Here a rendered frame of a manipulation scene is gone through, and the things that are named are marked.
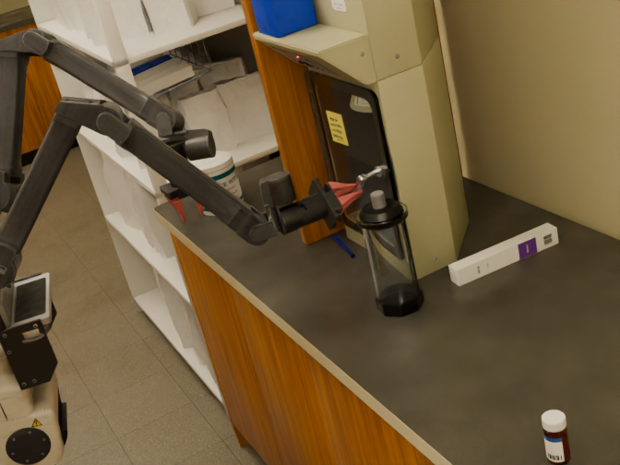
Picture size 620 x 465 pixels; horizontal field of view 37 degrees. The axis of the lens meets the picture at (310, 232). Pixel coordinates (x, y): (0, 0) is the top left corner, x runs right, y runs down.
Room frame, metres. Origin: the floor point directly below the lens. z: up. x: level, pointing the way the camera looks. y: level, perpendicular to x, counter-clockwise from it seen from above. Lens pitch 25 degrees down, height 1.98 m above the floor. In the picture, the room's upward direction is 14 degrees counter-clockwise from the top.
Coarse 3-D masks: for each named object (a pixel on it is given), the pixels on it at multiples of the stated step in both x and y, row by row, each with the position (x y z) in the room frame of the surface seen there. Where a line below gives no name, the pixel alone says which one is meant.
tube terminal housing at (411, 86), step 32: (320, 0) 2.00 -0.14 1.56; (352, 0) 1.86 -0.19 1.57; (384, 0) 1.85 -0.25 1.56; (416, 0) 1.91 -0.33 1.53; (384, 32) 1.84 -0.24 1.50; (416, 32) 1.87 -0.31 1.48; (384, 64) 1.84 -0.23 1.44; (416, 64) 1.87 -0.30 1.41; (384, 96) 1.83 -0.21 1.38; (416, 96) 1.86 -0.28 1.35; (384, 128) 1.84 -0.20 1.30; (416, 128) 1.86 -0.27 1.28; (448, 128) 2.00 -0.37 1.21; (416, 160) 1.85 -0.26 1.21; (448, 160) 1.95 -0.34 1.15; (416, 192) 1.85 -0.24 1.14; (448, 192) 1.91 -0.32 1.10; (416, 224) 1.84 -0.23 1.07; (448, 224) 1.87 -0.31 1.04; (416, 256) 1.83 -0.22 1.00; (448, 256) 1.86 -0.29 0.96
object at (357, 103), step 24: (312, 72) 2.09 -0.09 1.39; (336, 96) 1.99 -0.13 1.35; (360, 96) 1.89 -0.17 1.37; (360, 120) 1.91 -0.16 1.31; (336, 144) 2.04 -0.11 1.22; (360, 144) 1.93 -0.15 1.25; (384, 144) 1.83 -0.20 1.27; (336, 168) 2.07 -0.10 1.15; (360, 168) 1.95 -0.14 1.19; (384, 168) 1.85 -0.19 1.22; (384, 192) 1.87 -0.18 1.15
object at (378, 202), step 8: (376, 192) 1.75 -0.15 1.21; (376, 200) 1.73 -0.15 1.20; (384, 200) 1.73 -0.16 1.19; (392, 200) 1.75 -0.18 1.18; (368, 208) 1.75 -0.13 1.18; (376, 208) 1.73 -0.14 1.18; (384, 208) 1.73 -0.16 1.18; (392, 208) 1.72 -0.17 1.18; (400, 208) 1.73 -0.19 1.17; (360, 216) 1.74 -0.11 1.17; (368, 216) 1.72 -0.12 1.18; (376, 216) 1.71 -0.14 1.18; (384, 216) 1.70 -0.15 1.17; (392, 216) 1.70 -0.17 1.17
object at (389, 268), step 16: (368, 224) 1.70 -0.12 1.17; (400, 224) 1.71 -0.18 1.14; (368, 240) 1.72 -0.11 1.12; (384, 240) 1.70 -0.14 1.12; (400, 240) 1.70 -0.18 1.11; (368, 256) 1.74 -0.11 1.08; (384, 256) 1.70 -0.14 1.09; (400, 256) 1.70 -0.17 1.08; (384, 272) 1.70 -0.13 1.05; (400, 272) 1.70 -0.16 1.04; (384, 288) 1.71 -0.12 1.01; (400, 288) 1.70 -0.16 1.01; (416, 288) 1.72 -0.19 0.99
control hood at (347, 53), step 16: (256, 32) 2.08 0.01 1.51; (304, 32) 1.97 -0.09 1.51; (320, 32) 1.93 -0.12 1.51; (336, 32) 1.90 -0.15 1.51; (352, 32) 1.87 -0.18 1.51; (272, 48) 2.08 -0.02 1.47; (288, 48) 1.92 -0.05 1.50; (304, 48) 1.85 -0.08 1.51; (320, 48) 1.81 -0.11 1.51; (336, 48) 1.80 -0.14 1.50; (352, 48) 1.82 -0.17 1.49; (368, 48) 1.83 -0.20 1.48; (320, 64) 1.89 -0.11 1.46; (336, 64) 1.80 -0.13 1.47; (352, 64) 1.81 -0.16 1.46; (368, 64) 1.83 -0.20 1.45; (352, 80) 1.87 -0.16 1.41; (368, 80) 1.82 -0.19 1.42
